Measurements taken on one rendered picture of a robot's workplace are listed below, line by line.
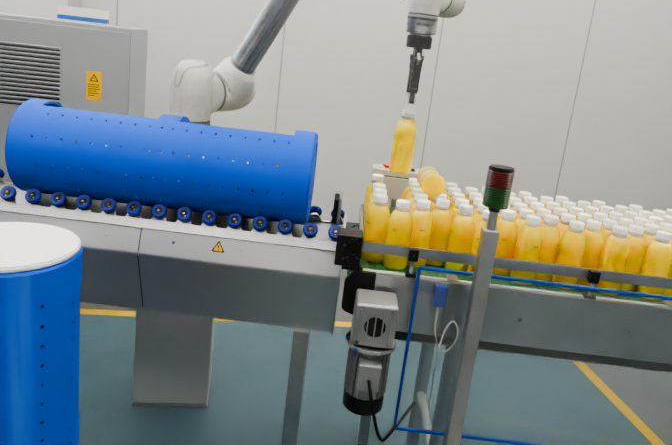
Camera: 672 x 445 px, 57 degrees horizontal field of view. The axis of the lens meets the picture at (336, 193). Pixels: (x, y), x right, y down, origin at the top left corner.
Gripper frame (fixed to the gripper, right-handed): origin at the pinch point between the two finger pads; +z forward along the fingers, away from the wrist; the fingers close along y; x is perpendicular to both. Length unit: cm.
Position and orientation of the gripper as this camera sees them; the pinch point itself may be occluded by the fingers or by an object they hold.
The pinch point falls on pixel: (410, 103)
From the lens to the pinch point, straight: 190.9
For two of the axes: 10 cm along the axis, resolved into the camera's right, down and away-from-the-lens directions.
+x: 9.9, 1.2, 0.0
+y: -0.3, 2.4, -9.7
